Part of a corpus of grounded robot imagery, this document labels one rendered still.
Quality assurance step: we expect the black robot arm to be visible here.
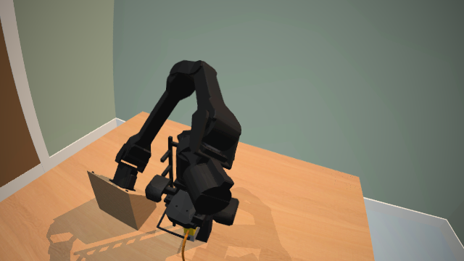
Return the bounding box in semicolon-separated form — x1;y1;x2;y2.
109;60;241;230

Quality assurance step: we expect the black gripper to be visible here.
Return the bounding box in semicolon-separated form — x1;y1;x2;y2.
145;174;239;226

